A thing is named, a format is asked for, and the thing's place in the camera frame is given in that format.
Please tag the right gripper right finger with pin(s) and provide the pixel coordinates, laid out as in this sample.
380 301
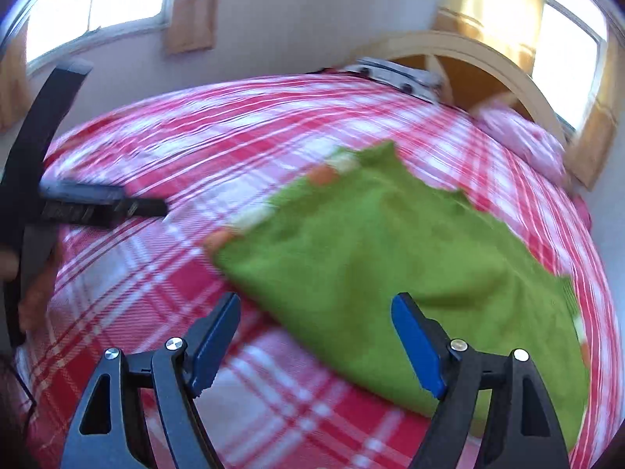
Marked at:
522 429

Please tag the side window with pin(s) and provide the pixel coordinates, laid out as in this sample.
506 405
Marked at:
59 27

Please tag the grey white folded blanket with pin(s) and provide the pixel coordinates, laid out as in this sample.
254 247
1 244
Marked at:
415 82

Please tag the beige curtain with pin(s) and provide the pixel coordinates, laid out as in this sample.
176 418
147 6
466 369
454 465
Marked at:
511 27
588 154

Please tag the side window right curtain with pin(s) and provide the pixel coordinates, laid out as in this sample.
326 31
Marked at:
191 27

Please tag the pink pillow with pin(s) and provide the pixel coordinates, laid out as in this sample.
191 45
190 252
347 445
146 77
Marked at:
527 140

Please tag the red white plaid bedsheet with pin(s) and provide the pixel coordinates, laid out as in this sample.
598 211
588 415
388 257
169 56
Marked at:
211 150

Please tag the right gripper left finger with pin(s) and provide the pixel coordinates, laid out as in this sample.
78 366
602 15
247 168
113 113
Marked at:
109 427

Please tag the person left hand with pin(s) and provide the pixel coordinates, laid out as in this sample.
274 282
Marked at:
34 300

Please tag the green orange striped knit sweater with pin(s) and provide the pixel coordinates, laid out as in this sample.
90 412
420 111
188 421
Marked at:
326 255

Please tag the side window left curtain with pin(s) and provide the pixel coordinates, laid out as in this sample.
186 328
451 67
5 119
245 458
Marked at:
15 90

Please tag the side window curtain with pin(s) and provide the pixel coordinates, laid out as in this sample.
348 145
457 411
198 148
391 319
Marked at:
191 27
15 90

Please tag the back window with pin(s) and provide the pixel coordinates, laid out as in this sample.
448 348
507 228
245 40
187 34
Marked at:
570 58

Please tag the back left beige curtain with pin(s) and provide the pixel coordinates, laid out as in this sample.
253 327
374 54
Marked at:
511 27

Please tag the cream wooden headboard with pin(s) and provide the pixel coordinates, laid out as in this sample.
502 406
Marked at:
472 72

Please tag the back right beige curtain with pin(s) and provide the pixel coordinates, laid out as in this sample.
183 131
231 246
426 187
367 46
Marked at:
588 154

